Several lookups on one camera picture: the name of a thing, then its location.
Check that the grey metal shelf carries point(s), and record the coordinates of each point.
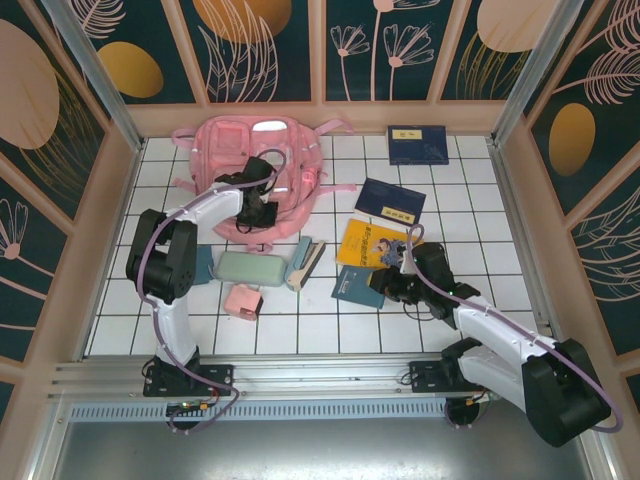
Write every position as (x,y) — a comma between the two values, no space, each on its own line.
(320,450)

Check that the navy book with two-character label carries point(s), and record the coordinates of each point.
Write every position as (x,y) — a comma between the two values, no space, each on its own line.
(417,147)

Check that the yellow illustrated book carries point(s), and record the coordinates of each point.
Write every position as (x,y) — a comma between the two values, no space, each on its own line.
(360,245)

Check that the teal notebook with label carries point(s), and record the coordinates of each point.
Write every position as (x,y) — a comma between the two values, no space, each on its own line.
(355,287)

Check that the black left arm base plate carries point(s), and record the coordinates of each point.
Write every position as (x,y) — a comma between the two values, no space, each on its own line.
(220,380)

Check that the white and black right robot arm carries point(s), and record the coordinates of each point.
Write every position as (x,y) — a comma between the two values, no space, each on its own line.
(500,330)

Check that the pink backpack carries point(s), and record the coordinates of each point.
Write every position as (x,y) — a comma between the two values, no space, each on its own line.
(225,150)

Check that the small green circuit board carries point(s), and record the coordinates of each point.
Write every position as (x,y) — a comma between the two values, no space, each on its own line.
(192,407)

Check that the aluminium corner post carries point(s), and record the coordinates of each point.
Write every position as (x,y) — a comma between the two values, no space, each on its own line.
(95,80)
(532,75)

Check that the navy book with four-character label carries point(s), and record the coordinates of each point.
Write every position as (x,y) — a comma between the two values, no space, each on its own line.
(392,200)

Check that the small pink box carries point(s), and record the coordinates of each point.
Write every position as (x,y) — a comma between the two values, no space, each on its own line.
(241,302)

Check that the blue and beige stapler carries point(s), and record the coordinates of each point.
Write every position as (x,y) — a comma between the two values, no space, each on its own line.
(302,265)

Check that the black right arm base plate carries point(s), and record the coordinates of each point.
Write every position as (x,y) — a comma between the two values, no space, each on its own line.
(425,377)

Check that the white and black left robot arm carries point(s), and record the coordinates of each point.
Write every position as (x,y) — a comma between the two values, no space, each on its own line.
(172,325)

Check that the green pencil case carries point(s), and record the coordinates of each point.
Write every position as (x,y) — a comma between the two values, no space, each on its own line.
(250,268)

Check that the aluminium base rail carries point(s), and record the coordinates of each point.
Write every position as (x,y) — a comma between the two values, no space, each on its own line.
(320,375)

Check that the aluminium side rail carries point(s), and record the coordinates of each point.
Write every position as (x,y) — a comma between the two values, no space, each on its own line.
(530,260)

